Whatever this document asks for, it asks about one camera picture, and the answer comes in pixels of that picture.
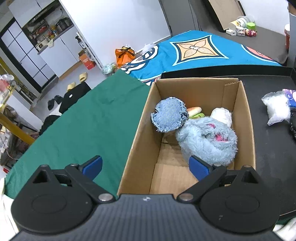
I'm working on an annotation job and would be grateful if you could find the crumpled greenish plastic bag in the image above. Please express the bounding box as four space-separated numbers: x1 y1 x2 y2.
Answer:
102 62 116 75

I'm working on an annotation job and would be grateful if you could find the cluttered side table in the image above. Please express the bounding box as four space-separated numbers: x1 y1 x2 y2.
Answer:
0 74 35 167

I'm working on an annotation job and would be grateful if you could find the green cloth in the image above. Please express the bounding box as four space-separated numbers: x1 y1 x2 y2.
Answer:
4 70 152 200

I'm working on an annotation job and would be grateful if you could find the black framed sliding door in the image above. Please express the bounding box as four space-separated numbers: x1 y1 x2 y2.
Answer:
0 20 57 93

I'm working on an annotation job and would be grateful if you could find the clear plastic bag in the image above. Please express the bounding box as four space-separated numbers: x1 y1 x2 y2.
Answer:
261 91 291 126

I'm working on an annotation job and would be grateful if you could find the brown cardboard box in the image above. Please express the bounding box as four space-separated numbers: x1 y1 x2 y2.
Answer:
117 77 257 195

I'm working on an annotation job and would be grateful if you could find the red and white canister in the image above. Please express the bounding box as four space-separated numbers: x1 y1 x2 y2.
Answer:
284 23 291 50

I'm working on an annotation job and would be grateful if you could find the white jar yellow label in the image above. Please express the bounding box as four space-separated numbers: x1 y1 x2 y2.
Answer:
229 16 247 29

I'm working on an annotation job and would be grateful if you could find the orange paper bag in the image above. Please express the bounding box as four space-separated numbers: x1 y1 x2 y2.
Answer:
115 46 136 69

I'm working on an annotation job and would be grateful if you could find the burger plush toy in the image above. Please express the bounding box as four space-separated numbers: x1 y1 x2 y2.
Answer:
187 106 205 119

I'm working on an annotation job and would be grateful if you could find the blue fluffy plush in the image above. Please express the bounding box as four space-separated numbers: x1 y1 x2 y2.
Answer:
175 117 238 166

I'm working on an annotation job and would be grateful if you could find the white soft ball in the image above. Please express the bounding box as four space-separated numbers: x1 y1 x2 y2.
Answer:
210 108 232 128

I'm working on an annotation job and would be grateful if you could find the denim octopus plush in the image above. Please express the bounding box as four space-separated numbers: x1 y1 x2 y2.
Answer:
151 97 189 133

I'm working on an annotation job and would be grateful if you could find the orange red carton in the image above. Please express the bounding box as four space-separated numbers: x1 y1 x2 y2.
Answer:
78 50 96 70

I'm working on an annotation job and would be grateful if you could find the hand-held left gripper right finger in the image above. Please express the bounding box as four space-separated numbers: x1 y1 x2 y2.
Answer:
177 156 259 202

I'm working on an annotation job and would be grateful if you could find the white fleece blanket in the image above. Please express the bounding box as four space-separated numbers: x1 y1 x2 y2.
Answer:
0 178 296 241

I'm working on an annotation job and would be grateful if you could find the blue tissue packet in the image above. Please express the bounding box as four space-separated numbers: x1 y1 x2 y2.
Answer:
282 89 296 108

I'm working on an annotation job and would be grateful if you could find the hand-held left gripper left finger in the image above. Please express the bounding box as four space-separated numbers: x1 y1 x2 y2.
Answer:
32 156 116 202

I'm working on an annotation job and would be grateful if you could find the blue patterned blanket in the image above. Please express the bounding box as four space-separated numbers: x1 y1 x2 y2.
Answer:
120 30 284 86

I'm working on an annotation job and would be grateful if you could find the white plastic bag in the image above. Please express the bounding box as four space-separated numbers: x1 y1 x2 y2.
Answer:
141 43 155 54

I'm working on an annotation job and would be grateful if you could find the black and white cushion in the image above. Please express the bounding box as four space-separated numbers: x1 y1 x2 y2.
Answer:
38 82 92 136

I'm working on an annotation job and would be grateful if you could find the white kitchen cabinet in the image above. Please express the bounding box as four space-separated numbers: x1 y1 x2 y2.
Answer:
8 0 80 78

